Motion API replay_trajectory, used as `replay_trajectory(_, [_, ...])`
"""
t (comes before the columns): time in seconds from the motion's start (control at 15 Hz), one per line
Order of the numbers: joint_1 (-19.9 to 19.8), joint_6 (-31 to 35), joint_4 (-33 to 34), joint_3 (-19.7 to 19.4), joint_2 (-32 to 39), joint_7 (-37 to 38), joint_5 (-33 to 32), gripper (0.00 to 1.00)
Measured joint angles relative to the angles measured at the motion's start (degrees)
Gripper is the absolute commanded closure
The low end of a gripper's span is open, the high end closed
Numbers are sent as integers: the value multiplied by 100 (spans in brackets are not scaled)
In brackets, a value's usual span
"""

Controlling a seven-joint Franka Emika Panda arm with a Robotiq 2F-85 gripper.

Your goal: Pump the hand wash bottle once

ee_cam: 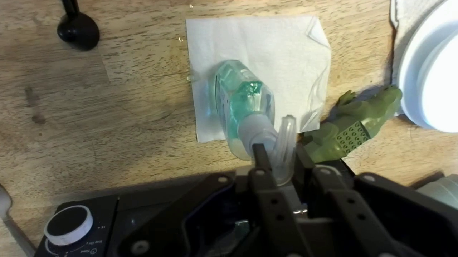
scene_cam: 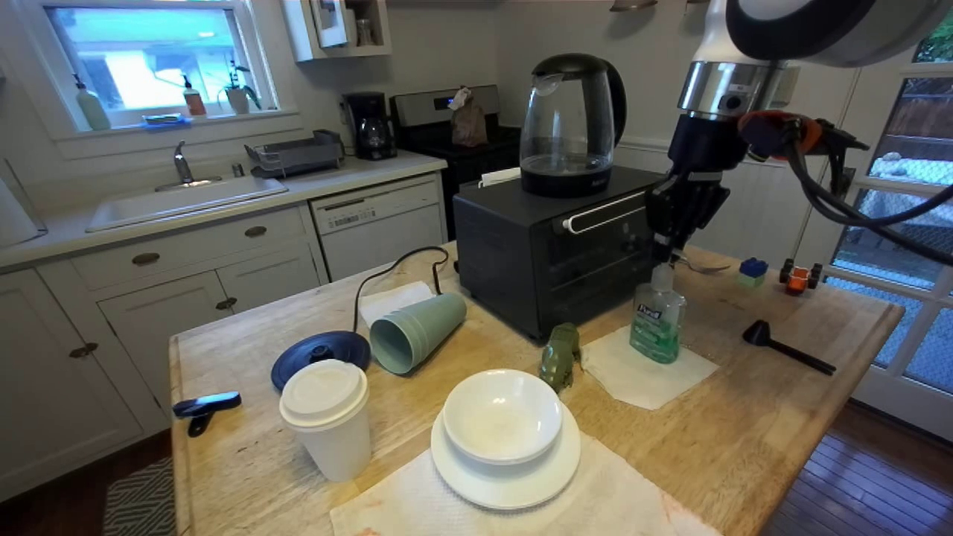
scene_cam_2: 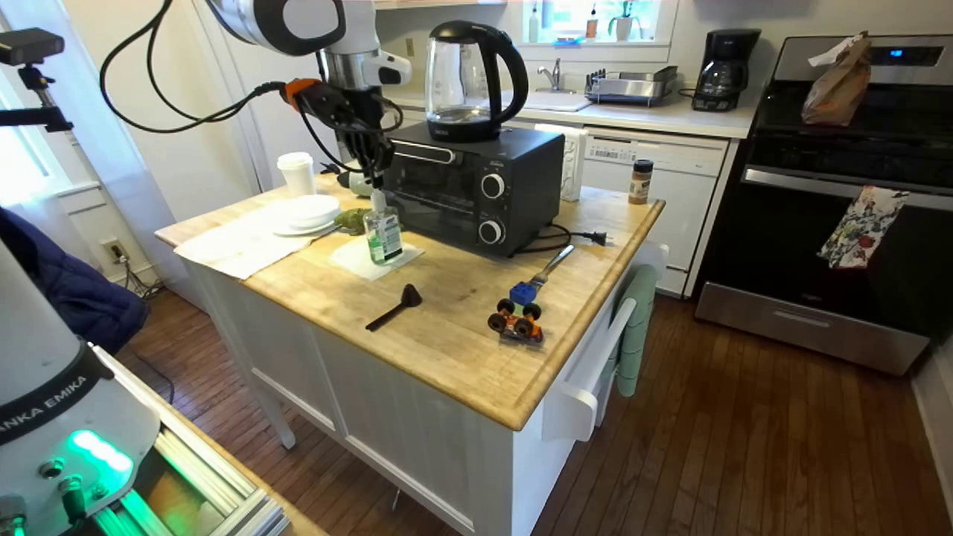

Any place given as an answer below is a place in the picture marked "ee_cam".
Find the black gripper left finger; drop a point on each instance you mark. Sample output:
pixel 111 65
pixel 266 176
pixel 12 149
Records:
pixel 272 201

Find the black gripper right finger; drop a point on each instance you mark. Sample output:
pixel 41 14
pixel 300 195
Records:
pixel 343 209

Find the green hand wash pump bottle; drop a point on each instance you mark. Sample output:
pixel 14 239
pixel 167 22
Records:
pixel 243 95

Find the green toy animal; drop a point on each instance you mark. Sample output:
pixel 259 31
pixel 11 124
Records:
pixel 352 129

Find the small white paper napkin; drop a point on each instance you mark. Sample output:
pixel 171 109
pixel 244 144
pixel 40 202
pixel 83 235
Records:
pixel 266 48

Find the white bowl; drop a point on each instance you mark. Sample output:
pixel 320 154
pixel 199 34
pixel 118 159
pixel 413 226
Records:
pixel 448 86

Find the black toaster oven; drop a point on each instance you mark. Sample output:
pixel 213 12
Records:
pixel 101 224

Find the black plastic scoop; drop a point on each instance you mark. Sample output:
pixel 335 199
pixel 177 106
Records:
pixel 78 31

